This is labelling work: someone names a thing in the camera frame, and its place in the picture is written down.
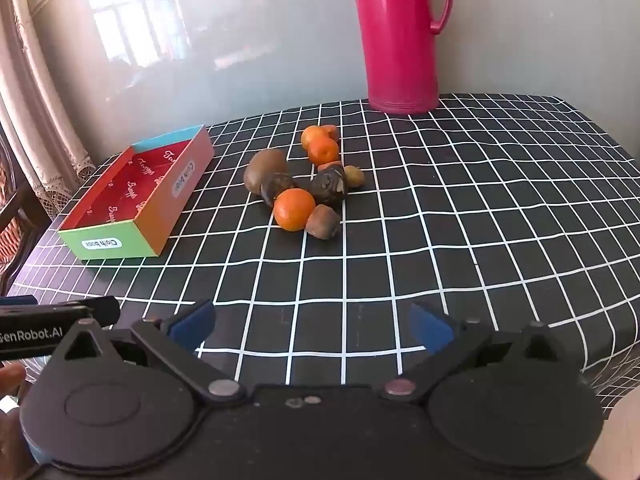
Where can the black white checked tablecloth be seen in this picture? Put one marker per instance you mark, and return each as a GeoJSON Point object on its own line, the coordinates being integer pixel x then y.
{"type": "Point", "coordinates": [475, 220]}

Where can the orange mandarin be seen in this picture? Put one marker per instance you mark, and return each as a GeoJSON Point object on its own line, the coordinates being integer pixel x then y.
{"type": "Point", "coordinates": [323, 152]}
{"type": "Point", "coordinates": [294, 210]}
{"type": "Point", "coordinates": [311, 136]}

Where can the pink thermos jug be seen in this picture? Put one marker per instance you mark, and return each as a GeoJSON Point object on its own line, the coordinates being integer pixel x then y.
{"type": "Point", "coordinates": [400, 35]}

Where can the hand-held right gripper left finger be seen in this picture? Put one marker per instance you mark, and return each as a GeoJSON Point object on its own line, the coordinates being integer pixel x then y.
{"type": "Point", "coordinates": [192, 329]}

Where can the small brown kiwi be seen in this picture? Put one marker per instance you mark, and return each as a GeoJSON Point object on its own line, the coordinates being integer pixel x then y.
{"type": "Point", "coordinates": [324, 222]}

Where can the dark brown round fruit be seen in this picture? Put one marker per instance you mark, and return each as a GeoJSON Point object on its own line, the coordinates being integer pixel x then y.
{"type": "Point", "coordinates": [329, 186]}
{"type": "Point", "coordinates": [277, 186]}

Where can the wooden chair with patterned cushion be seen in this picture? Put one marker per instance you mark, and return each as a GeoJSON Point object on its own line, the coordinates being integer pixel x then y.
{"type": "Point", "coordinates": [15, 220]}

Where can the colourful cardboard box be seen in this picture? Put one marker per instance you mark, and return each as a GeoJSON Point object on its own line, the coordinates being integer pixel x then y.
{"type": "Point", "coordinates": [145, 180]}

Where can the small tan longan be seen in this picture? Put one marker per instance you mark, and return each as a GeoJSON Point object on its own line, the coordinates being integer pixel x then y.
{"type": "Point", "coordinates": [354, 176]}

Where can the beige lace curtain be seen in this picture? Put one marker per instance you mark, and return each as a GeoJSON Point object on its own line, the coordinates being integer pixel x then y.
{"type": "Point", "coordinates": [35, 110]}

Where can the person's left hand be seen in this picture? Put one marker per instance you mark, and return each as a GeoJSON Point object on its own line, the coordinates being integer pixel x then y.
{"type": "Point", "coordinates": [11, 377]}

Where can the small orange kumquat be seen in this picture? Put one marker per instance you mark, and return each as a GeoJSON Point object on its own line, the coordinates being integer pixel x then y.
{"type": "Point", "coordinates": [330, 131]}
{"type": "Point", "coordinates": [331, 165]}

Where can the large brown kiwi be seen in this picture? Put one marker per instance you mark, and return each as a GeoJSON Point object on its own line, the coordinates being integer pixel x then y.
{"type": "Point", "coordinates": [265, 169]}

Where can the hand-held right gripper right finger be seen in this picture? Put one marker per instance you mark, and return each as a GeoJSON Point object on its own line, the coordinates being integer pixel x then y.
{"type": "Point", "coordinates": [430, 331]}

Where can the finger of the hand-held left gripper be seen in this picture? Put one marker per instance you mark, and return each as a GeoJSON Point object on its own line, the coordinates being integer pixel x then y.
{"type": "Point", "coordinates": [97, 310]}
{"type": "Point", "coordinates": [15, 300]}

